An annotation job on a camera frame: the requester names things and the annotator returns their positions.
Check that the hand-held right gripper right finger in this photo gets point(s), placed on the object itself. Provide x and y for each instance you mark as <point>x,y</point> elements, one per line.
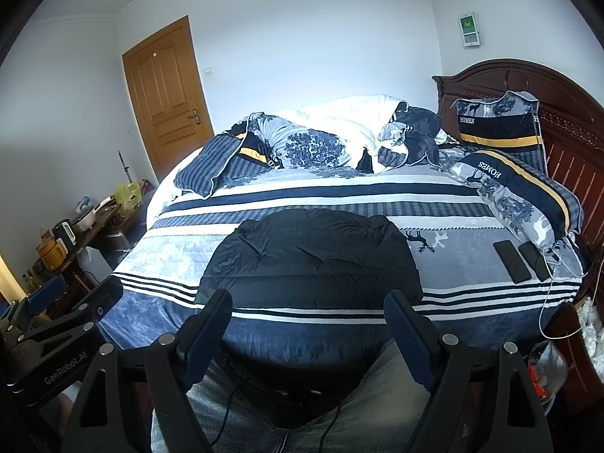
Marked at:
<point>410,339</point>

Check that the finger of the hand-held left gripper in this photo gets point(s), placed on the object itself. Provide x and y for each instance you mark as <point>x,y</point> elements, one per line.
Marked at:
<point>46,295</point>
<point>101,299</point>

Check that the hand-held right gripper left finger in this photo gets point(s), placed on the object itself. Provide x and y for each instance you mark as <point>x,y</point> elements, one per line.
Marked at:
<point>207,337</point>

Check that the black puffer jacket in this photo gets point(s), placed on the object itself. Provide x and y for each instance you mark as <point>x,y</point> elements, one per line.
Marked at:
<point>306,259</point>

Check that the yellow kettle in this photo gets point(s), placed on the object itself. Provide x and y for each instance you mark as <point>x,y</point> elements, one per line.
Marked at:
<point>49,251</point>

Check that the black electric kettle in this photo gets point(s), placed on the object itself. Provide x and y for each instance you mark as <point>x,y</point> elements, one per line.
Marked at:
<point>63,233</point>

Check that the deer print striped bed sheet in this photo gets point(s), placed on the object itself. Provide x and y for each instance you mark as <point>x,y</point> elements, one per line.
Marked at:
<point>155,255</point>

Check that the cluttered wooden side table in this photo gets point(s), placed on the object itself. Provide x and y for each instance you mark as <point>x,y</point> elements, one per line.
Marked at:
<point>101,229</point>

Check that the white pot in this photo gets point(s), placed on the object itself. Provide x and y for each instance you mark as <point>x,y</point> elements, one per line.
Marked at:
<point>87,219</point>

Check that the yellow plastic bag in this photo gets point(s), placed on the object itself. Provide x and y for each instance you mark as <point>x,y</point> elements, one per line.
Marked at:
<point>128,196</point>

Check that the person's blue jeans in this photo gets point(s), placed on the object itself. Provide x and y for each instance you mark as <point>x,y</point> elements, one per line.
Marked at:
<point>264,434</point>

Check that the black smartphone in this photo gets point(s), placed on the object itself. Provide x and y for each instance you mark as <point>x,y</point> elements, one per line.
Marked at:
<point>512,262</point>
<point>535,260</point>

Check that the bin with orange items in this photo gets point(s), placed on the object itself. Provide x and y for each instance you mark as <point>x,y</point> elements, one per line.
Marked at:
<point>538,377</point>

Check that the clear bag of white tissues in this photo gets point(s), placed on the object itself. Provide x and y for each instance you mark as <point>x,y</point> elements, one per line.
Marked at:
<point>592,323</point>

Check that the flat-lying yellow stripe pillow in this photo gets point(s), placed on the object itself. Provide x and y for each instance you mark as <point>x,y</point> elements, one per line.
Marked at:
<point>524,184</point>

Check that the crumpled tree print quilt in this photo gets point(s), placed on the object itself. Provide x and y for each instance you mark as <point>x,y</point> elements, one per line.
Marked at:
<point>311,146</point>

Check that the wooden door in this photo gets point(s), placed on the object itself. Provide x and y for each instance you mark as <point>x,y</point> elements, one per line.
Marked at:
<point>160,89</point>

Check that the upright yellow stripe pillow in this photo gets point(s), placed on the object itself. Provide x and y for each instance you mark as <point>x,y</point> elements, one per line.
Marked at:
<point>500,122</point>

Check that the dark wooden headboard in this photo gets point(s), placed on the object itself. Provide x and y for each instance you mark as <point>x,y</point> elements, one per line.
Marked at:
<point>509,78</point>

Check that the white wall thermostat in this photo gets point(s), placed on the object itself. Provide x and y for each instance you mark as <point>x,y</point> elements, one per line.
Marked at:
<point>469,28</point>

